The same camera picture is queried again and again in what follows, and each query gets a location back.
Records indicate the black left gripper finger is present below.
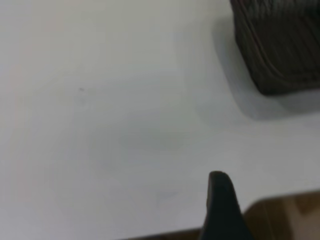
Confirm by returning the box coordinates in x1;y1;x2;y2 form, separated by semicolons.
199;170;251;240

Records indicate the dark brown wicker basket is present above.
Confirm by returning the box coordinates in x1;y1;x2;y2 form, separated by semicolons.
229;0;320;96

